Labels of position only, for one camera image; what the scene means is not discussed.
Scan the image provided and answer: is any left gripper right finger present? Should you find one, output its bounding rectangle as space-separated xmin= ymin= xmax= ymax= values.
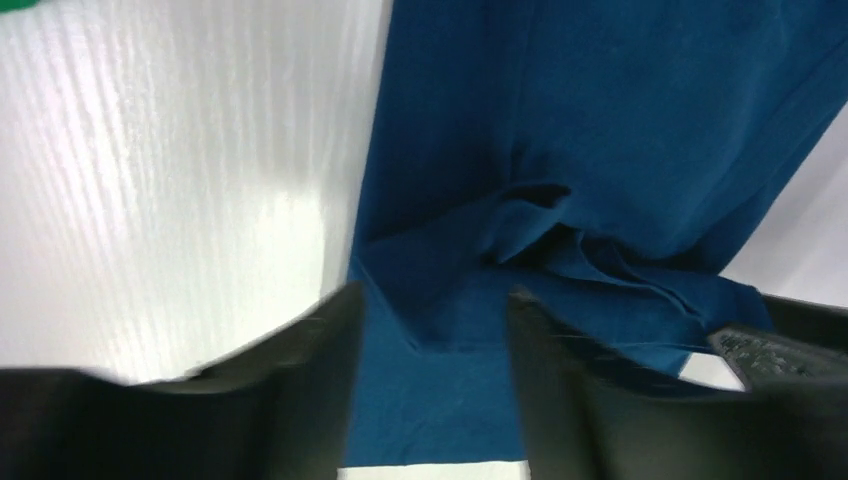
xmin=507 ymin=290 xmax=847 ymax=479

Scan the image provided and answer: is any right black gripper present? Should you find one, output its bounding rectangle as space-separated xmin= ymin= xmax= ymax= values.
xmin=708 ymin=295 xmax=847 ymax=390

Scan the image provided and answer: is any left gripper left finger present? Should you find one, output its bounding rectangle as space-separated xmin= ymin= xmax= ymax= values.
xmin=1 ymin=283 xmax=365 ymax=479

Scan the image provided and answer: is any blue t shirt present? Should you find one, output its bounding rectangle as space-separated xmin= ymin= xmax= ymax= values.
xmin=345 ymin=1 xmax=847 ymax=467

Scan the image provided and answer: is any green folded t shirt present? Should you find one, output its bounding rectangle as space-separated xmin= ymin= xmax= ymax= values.
xmin=0 ymin=0 xmax=39 ymax=14

